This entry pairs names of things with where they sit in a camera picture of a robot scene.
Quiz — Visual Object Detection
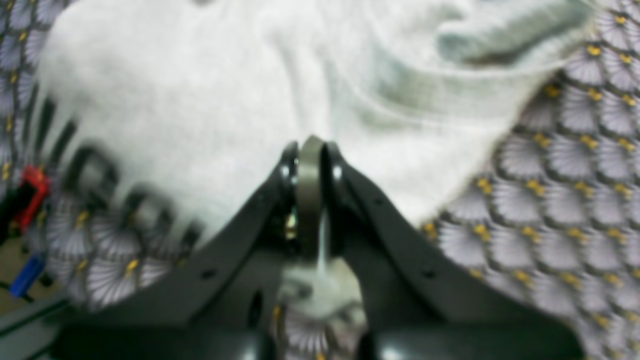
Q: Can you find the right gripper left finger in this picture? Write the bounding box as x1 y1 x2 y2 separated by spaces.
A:
50 136 325 360

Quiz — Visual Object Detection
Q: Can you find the light grey T-shirt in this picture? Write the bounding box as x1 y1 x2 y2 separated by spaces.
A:
35 0 601 321

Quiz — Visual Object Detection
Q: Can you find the fan-patterned purple tablecloth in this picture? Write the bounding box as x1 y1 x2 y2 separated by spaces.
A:
1 0 639 360

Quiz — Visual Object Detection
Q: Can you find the red and black table clamp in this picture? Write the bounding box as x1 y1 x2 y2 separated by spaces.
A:
0 165 51 244

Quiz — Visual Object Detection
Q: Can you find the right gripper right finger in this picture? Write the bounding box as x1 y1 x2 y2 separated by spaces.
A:
322 142 585 360

